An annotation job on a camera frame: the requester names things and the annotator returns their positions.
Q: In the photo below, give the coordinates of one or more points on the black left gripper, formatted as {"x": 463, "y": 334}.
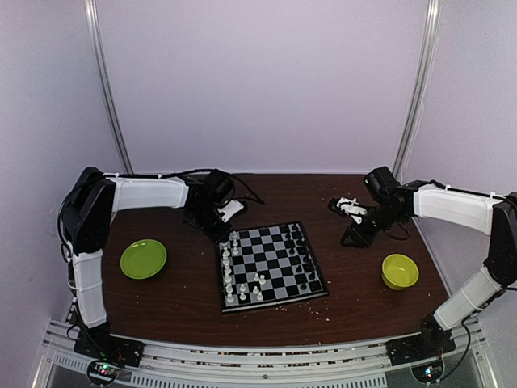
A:
{"x": 219, "y": 234}

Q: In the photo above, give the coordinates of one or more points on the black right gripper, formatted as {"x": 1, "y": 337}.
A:
{"x": 363, "y": 239}

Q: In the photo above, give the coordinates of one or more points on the black white chessboard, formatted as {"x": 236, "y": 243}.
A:
{"x": 268, "y": 266}

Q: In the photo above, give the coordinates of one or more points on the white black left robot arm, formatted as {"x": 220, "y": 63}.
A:
{"x": 208, "y": 199}

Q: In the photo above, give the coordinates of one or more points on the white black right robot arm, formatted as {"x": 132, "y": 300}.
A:
{"x": 460, "y": 227}

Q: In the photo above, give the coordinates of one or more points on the yellow-green bowl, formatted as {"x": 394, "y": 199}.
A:
{"x": 399, "y": 272}

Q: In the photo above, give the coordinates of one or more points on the green plate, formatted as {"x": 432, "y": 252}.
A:
{"x": 143, "y": 259}

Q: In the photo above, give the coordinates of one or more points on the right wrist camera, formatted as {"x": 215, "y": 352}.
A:
{"x": 346, "y": 207}

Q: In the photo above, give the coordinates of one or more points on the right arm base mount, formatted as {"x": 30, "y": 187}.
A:
{"x": 426, "y": 361}

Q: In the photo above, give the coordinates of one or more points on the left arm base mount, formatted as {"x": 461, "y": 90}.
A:
{"x": 109, "y": 361}

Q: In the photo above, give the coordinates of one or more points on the aluminium front rail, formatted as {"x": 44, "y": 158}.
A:
{"x": 357, "y": 364}

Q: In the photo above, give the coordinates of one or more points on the right aluminium frame post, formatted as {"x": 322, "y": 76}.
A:
{"x": 423, "y": 75}

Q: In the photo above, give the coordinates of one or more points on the aluminium frame post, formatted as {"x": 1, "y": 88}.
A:
{"x": 423, "y": 75}
{"x": 92, "y": 20}

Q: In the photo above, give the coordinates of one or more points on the left aluminium frame post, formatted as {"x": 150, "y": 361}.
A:
{"x": 92, "y": 20}

